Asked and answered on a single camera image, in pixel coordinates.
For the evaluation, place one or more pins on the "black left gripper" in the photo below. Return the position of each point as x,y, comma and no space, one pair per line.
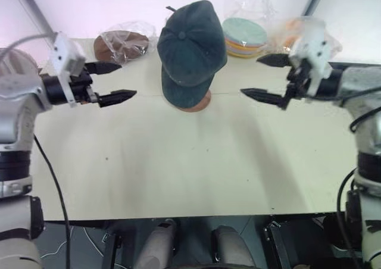
81,86

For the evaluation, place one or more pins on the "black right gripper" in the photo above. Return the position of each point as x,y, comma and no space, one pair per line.
299,78

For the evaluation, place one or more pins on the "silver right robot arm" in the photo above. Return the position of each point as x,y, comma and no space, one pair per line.
366,81

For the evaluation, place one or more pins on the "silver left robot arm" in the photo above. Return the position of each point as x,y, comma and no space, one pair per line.
15,102

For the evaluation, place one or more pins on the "clear bag around brown hat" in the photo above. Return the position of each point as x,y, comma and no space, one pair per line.
140,31

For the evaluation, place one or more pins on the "brown wooden hat stand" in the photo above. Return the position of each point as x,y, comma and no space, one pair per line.
203,105

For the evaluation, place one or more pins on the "dark green baseball cap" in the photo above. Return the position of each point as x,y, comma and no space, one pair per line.
190,51

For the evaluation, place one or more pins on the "orange item in clear bag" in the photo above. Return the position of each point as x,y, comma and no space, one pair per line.
290,34

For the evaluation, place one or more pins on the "stack of pastel round discs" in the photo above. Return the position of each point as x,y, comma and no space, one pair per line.
244,35

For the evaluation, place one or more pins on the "clear bag around pastel discs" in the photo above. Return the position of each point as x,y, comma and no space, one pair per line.
253,4

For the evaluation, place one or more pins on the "grey rounded robot leg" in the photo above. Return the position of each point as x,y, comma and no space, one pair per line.
232,248
156,245

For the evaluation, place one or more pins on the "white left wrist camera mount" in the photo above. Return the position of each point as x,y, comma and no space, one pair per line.
64,54

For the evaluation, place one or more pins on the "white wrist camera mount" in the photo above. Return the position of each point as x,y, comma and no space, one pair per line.
312,40
64,54

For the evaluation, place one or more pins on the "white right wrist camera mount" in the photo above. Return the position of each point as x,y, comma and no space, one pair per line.
312,40

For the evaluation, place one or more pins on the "black table frame leg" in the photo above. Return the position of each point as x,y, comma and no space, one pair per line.
278,245
111,251

